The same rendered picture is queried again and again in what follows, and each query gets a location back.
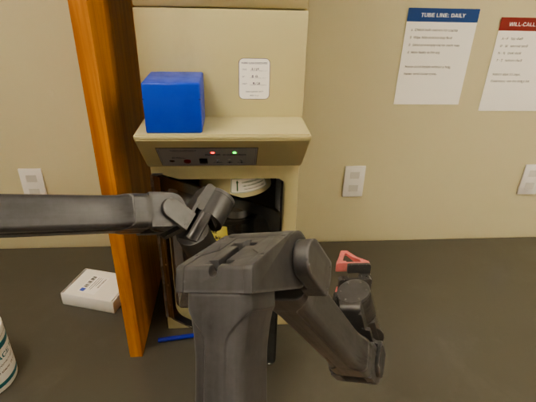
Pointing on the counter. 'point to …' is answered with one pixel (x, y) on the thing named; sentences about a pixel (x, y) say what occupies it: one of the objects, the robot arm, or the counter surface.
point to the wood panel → (118, 146)
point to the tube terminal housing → (230, 75)
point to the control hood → (235, 139)
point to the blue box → (174, 102)
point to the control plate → (249, 155)
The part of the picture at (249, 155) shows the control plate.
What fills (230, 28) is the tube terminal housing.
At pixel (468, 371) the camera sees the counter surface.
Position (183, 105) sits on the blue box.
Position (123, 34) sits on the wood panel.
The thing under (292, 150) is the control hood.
